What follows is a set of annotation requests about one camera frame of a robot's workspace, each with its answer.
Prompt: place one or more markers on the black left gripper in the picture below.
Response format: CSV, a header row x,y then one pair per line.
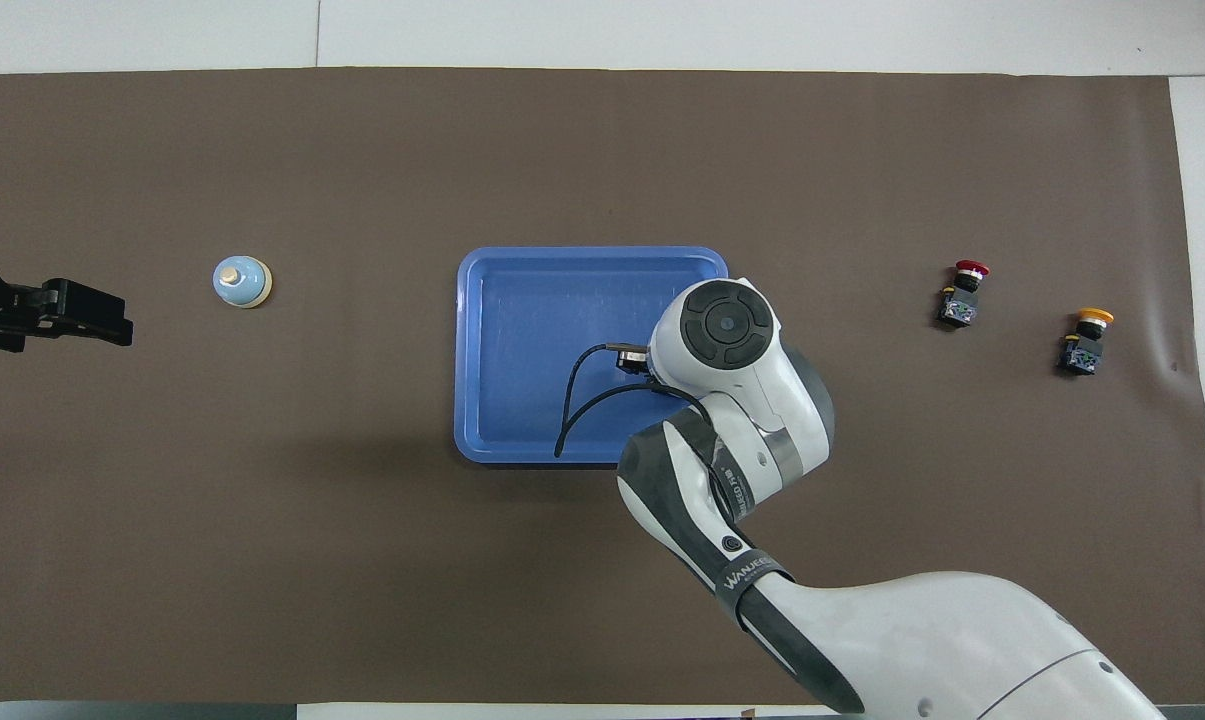
x,y
22,310

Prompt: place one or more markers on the red push button switch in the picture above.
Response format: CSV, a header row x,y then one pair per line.
x,y
962,300

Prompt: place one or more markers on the yellow push button switch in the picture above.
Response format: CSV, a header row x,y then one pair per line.
x,y
1084,345

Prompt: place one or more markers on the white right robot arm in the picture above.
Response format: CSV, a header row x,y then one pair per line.
x,y
912,640

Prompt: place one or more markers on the light blue call bell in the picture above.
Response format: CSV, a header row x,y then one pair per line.
x,y
241,281

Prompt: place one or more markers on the blue plastic tray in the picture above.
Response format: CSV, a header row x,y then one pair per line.
x,y
522,340

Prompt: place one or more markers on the brown table mat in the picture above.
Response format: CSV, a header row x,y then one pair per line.
x,y
262,550

